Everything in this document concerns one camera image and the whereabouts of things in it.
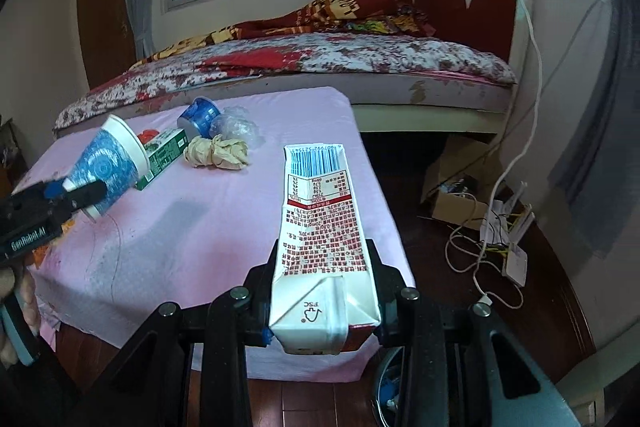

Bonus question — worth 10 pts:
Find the beige paper ball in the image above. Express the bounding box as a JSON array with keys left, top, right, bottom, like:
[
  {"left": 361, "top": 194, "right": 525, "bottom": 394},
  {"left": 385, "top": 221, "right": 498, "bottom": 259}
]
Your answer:
[{"left": 183, "top": 135, "right": 250, "bottom": 170}]

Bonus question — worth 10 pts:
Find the red white headboard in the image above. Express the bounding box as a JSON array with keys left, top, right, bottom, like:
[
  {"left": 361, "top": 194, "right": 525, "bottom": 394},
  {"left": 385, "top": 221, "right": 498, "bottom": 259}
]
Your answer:
[{"left": 400, "top": 0, "right": 532, "bottom": 75}]

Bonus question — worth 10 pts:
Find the brown wooden door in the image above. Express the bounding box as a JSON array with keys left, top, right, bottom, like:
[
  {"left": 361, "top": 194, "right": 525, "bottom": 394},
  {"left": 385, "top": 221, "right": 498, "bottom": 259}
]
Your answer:
[{"left": 77, "top": 0, "right": 136, "bottom": 89}]

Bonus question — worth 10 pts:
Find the white wifi router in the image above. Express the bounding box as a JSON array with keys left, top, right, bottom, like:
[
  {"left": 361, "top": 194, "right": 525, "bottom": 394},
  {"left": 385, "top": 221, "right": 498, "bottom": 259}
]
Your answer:
[{"left": 498, "top": 181, "right": 535, "bottom": 287}]

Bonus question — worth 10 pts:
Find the person's left hand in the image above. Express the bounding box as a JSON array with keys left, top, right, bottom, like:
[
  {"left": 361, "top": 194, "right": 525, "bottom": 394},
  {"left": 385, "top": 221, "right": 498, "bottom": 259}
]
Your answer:
[{"left": 1, "top": 267, "right": 40, "bottom": 366}]

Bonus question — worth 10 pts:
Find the blue patterned paper cup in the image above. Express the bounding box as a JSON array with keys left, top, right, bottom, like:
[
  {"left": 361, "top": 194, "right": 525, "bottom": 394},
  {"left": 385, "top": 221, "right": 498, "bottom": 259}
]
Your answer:
[{"left": 63, "top": 115, "right": 150, "bottom": 221}]

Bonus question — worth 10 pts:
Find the grey hanging cloth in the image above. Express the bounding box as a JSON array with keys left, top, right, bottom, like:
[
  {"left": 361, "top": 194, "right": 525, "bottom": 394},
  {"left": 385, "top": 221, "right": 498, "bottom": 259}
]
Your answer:
[{"left": 549, "top": 0, "right": 639, "bottom": 258}]

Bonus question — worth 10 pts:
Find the black round trash bin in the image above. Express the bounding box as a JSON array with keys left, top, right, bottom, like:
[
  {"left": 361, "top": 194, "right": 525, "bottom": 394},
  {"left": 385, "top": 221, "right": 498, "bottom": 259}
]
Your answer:
[{"left": 371, "top": 347, "right": 404, "bottom": 427}]

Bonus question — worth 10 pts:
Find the cardboard box on floor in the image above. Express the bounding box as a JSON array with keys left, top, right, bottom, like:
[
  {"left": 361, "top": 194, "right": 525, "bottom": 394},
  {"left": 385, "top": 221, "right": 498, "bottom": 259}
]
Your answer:
[{"left": 420, "top": 136, "right": 492, "bottom": 231}]

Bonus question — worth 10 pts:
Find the pink white tablecloth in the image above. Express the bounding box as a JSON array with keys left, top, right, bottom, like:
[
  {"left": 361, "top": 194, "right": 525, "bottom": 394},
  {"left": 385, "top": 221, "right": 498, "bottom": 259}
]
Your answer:
[{"left": 16, "top": 85, "right": 417, "bottom": 383}]

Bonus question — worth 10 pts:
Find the bed with floral mattress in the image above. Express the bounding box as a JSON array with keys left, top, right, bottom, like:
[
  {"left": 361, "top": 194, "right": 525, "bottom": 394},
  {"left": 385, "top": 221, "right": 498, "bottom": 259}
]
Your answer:
[{"left": 52, "top": 34, "right": 518, "bottom": 136}]

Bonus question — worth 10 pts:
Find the beige cabinet with drawer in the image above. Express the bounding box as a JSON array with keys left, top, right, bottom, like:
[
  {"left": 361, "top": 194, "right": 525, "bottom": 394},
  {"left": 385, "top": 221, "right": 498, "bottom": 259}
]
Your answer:
[{"left": 556, "top": 323, "right": 639, "bottom": 426}]

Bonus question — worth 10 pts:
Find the red plastic bag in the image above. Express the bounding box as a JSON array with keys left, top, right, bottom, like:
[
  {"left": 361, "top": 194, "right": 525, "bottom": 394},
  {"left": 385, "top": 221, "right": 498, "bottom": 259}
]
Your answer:
[{"left": 138, "top": 129, "right": 160, "bottom": 144}]

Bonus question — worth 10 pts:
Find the green white small carton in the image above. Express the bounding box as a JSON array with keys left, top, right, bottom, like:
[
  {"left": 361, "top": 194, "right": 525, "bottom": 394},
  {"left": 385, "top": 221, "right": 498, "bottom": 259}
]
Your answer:
[{"left": 136, "top": 128, "right": 189, "bottom": 191}]

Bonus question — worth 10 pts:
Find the clear crumpled plastic wrap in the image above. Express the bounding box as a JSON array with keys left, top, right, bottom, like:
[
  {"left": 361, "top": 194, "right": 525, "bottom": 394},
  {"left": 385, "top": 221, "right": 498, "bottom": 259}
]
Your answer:
[{"left": 209, "top": 106, "right": 265, "bottom": 148}]

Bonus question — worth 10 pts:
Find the white power cable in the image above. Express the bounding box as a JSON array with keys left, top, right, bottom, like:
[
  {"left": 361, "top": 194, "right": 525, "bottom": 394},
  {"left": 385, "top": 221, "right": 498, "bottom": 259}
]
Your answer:
[{"left": 444, "top": 0, "right": 544, "bottom": 310}]

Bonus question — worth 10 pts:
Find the red patterned blanket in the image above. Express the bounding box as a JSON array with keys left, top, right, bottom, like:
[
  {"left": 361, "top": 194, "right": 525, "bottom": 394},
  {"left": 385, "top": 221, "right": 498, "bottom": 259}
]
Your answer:
[{"left": 137, "top": 0, "right": 436, "bottom": 65}]

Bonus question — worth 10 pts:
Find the white modem box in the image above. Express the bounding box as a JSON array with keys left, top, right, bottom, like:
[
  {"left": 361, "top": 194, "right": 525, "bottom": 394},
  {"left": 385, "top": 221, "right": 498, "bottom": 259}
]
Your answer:
[{"left": 480, "top": 200, "right": 509, "bottom": 246}]

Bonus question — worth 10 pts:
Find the small blue plastic cup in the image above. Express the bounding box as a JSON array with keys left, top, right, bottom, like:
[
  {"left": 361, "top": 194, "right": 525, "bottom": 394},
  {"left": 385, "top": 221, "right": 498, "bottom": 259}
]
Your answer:
[{"left": 177, "top": 96, "right": 220, "bottom": 141}]

